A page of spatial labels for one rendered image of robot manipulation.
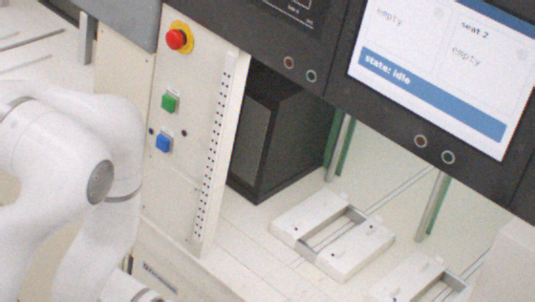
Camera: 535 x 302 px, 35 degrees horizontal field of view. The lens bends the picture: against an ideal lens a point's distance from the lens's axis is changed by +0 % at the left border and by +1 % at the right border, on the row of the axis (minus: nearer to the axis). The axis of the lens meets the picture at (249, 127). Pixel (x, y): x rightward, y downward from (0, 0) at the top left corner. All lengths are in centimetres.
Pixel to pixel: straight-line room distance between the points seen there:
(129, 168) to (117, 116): 10
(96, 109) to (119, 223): 22
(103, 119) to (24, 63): 127
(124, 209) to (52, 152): 28
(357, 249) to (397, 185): 33
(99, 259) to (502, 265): 60
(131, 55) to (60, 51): 78
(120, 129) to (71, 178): 17
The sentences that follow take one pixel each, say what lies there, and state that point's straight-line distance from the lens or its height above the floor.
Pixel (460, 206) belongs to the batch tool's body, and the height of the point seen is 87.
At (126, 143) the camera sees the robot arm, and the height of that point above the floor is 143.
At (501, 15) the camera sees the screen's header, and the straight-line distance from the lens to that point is 122.
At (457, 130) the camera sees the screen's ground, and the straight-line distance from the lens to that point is 131.
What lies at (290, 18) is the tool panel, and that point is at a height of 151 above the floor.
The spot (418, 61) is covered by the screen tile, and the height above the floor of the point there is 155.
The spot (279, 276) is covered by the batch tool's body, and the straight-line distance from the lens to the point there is 186.
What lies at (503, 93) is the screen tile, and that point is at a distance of 125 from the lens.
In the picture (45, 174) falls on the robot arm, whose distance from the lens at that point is 105.
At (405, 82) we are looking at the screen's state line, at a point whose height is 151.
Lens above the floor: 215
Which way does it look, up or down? 34 degrees down
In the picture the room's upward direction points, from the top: 12 degrees clockwise
